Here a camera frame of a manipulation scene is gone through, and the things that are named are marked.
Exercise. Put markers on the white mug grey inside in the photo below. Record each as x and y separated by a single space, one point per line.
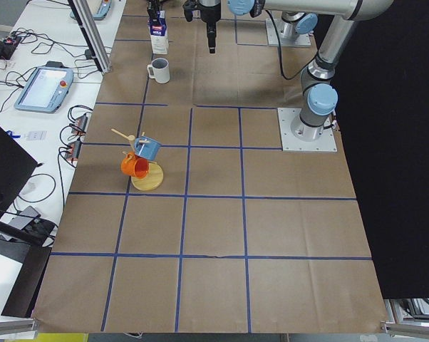
159 70

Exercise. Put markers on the teach pendant near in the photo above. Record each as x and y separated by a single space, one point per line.
46 89

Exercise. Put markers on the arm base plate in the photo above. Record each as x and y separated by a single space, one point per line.
298 137
286 34

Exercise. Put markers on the wooden mug tree stand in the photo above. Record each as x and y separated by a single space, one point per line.
155 175

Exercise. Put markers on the black monitor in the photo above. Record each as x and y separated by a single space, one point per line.
16 167

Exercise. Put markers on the aluminium frame post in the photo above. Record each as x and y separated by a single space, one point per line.
86 24

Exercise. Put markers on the blue white milk carton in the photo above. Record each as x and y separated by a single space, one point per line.
159 36

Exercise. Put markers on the blue mug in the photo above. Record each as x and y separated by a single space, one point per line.
146 147

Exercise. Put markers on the brown paper table cover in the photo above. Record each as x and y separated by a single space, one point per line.
240 237

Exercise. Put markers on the teach pendant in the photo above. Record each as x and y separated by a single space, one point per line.
46 89
99 8

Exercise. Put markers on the teach pendant far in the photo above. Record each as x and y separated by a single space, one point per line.
99 8

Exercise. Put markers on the orange mug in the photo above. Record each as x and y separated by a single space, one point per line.
134 166

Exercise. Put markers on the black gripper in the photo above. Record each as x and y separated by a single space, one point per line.
153 11
209 15

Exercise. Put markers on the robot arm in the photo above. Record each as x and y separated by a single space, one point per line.
305 22
320 98

